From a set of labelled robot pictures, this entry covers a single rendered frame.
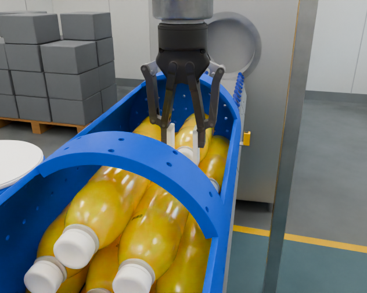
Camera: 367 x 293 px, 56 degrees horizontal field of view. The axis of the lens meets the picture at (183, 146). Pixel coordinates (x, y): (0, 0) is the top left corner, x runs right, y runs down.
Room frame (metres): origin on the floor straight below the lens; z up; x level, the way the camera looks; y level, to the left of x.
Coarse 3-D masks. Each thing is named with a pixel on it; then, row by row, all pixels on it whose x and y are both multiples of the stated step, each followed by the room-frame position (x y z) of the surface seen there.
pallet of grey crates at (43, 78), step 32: (0, 32) 4.01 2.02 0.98; (32, 32) 3.43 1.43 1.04; (64, 32) 3.81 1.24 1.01; (96, 32) 3.75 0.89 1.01; (0, 64) 3.56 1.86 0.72; (32, 64) 3.45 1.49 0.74; (64, 64) 3.35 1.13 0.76; (96, 64) 3.66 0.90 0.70; (0, 96) 3.58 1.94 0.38; (32, 96) 3.48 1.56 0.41; (64, 96) 3.37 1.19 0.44; (96, 96) 3.60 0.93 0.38; (32, 128) 3.48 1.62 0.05
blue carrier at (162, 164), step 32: (128, 96) 0.67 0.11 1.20; (160, 96) 0.80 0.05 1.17; (224, 96) 0.72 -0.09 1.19; (96, 128) 0.59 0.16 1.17; (128, 128) 0.81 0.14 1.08; (224, 128) 0.77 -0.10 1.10; (64, 160) 0.35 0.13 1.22; (96, 160) 0.34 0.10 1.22; (128, 160) 0.34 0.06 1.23; (160, 160) 0.35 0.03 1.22; (32, 192) 0.40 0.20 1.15; (64, 192) 0.50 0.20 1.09; (192, 192) 0.33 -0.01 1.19; (224, 192) 0.41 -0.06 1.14; (0, 224) 0.34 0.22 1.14; (32, 224) 0.41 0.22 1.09; (224, 224) 0.36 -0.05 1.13; (0, 256) 0.34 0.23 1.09; (32, 256) 0.39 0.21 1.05; (224, 256) 0.32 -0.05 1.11; (0, 288) 0.32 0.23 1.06
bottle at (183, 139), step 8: (192, 120) 0.67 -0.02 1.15; (184, 128) 0.63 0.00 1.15; (192, 128) 0.62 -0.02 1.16; (208, 128) 0.66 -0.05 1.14; (176, 136) 0.61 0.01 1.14; (184, 136) 0.59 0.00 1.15; (192, 136) 0.59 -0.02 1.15; (208, 136) 0.64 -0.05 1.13; (176, 144) 0.58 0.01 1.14; (184, 144) 0.57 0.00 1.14; (192, 144) 0.57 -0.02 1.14; (208, 144) 0.62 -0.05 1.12; (200, 152) 0.57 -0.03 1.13; (200, 160) 0.58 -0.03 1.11
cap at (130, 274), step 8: (128, 264) 0.28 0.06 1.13; (120, 272) 0.27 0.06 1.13; (128, 272) 0.27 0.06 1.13; (136, 272) 0.27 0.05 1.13; (144, 272) 0.27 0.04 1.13; (120, 280) 0.27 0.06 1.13; (128, 280) 0.27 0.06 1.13; (136, 280) 0.26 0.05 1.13; (144, 280) 0.27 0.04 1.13; (120, 288) 0.27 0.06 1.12; (128, 288) 0.27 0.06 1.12; (136, 288) 0.26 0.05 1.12; (144, 288) 0.26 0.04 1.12
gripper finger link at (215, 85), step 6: (216, 72) 0.53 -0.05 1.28; (222, 72) 0.52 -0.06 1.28; (216, 78) 0.53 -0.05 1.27; (216, 84) 0.53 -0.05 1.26; (216, 90) 0.53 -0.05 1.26; (210, 96) 0.53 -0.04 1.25; (216, 96) 0.53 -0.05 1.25; (210, 102) 0.53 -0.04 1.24; (216, 102) 0.53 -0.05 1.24; (210, 108) 0.53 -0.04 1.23; (216, 108) 0.52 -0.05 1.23; (210, 114) 0.53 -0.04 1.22; (216, 114) 0.52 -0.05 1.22; (210, 120) 0.53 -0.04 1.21; (210, 126) 0.53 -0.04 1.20
